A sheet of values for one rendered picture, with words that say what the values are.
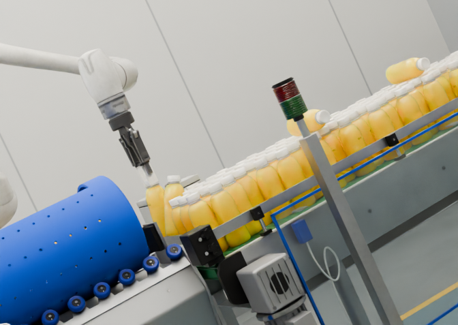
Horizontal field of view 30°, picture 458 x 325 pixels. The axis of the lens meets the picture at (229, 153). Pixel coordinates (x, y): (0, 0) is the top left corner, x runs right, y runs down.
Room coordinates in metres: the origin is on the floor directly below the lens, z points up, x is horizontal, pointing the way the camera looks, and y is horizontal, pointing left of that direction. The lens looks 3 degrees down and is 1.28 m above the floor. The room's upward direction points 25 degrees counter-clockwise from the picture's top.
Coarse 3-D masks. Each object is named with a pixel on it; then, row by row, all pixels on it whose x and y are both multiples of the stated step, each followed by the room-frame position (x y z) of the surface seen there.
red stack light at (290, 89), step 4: (292, 80) 2.22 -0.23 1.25; (284, 84) 2.21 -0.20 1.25; (288, 84) 2.21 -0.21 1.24; (292, 84) 2.22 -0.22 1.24; (276, 88) 2.22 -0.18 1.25; (280, 88) 2.21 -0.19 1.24; (284, 88) 2.21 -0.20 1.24; (288, 88) 2.21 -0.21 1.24; (292, 88) 2.21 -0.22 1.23; (296, 88) 2.22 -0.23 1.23; (276, 92) 2.22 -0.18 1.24; (280, 92) 2.22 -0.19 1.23; (284, 92) 2.21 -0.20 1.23; (288, 92) 2.21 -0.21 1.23; (292, 92) 2.21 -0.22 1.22; (296, 92) 2.22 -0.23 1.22; (300, 92) 2.24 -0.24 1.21; (276, 96) 2.23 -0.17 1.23; (280, 96) 2.22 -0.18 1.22; (284, 96) 2.21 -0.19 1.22; (288, 96) 2.21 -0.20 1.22; (292, 96) 2.21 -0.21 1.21; (280, 100) 2.22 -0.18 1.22; (284, 100) 2.22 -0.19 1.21
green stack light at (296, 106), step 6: (294, 96) 2.24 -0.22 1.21; (300, 96) 2.22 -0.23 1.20; (282, 102) 2.22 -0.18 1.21; (288, 102) 2.21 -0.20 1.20; (294, 102) 2.21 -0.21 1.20; (300, 102) 2.22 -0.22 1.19; (282, 108) 2.23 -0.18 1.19; (288, 108) 2.21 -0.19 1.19; (294, 108) 2.21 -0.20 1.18; (300, 108) 2.21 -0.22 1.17; (306, 108) 2.23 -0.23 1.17; (288, 114) 2.22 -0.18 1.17; (294, 114) 2.21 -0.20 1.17; (300, 114) 2.21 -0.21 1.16
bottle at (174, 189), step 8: (168, 184) 2.56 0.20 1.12; (176, 184) 2.55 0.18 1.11; (168, 192) 2.54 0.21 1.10; (176, 192) 2.53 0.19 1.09; (168, 200) 2.53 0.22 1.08; (168, 208) 2.53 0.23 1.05; (168, 216) 2.53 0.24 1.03; (168, 224) 2.53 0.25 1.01; (168, 232) 2.52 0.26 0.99; (176, 232) 2.51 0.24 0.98
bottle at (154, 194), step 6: (156, 186) 2.59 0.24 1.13; (150, 192) 2.58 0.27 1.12; (156, 192) 2.58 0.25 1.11; (162, 192) 2.59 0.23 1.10; (150, 198) 2.58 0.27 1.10; (156, 198) 2.57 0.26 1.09; (162, 198) 2.58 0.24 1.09; (150, 204) 2.58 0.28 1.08; (156, 204) 2.57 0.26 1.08; (162, 204) 2.58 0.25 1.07; (150, 210) 2.59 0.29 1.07; (156, 210) 2.58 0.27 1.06; (162, 210) 2.58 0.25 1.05; (156, 216) 2.58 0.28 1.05; (162, 216) 2.57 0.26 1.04; (162, 222) 2.57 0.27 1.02; (162, 228) 2.58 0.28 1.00; (162, 234) 2.58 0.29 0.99
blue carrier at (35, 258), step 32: (96, 192) 2.27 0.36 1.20; (32, 224) 2.19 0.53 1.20; (64, 224) 2.19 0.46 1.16; (96, 224) 2.21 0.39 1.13; (128, 224) 2.24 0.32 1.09; (0, 256) 2.12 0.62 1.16; (32, 256) 2.13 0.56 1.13; (64, 256) 2.16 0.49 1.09; (96, 256) 2.20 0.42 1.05; (128, 256) 2.25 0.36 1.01; (0, 288) 2.09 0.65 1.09; (32, 288) 2.12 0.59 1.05; (64, 288) 2.17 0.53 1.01; (0, 320) 2.09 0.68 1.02; (32, 320) 2.16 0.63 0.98
